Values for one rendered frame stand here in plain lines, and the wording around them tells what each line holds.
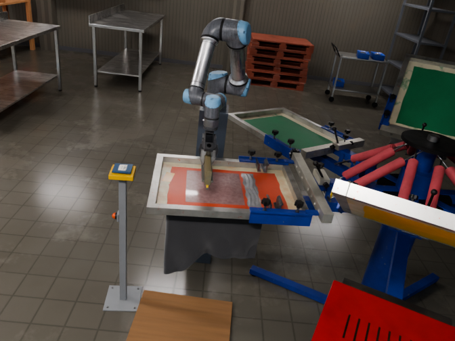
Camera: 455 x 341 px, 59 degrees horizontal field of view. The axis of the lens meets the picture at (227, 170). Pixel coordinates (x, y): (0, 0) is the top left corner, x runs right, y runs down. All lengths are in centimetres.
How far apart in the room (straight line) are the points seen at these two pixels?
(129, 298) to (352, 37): 755
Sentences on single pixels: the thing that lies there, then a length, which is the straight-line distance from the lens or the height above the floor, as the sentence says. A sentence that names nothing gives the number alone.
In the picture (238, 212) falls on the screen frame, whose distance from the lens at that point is 191.
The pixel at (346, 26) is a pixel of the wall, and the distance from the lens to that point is 917.
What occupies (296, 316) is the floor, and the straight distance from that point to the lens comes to 288.
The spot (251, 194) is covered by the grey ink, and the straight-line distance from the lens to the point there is 213.
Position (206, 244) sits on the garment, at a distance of 211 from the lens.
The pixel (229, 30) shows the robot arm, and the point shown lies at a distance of 218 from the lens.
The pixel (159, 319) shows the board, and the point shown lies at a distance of 270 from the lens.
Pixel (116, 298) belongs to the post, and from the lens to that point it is 285.
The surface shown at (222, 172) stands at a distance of 231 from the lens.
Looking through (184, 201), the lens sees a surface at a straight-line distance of 201.
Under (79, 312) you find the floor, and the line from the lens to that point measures 280.
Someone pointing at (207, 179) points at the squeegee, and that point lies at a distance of 192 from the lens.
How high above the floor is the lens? 202
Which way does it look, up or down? 27 degrees down
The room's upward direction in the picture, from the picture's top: 7 degrees clockwise
